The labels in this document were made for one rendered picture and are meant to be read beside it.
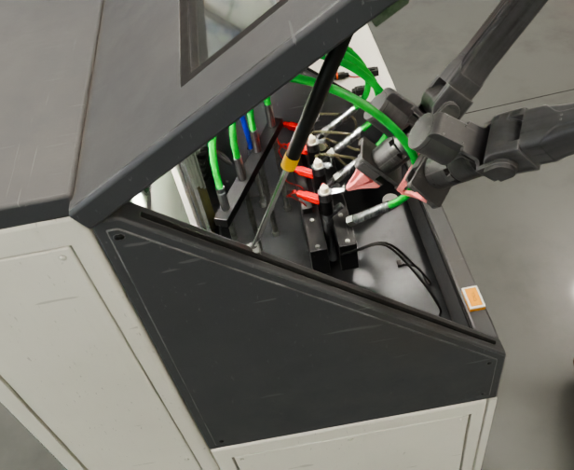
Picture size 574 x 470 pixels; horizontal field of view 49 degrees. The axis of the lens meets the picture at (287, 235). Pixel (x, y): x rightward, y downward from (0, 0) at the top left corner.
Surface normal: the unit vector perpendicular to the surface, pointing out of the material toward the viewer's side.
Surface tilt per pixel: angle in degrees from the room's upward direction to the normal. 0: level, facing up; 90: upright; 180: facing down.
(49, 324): 90
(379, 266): 0
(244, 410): 90
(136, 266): 90
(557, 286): 0
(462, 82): 71
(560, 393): 0
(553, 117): 40
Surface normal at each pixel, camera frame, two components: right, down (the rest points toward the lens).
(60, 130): -0.14, -0.67
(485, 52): 0.07, 0.45
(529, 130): -0.73, -0.42
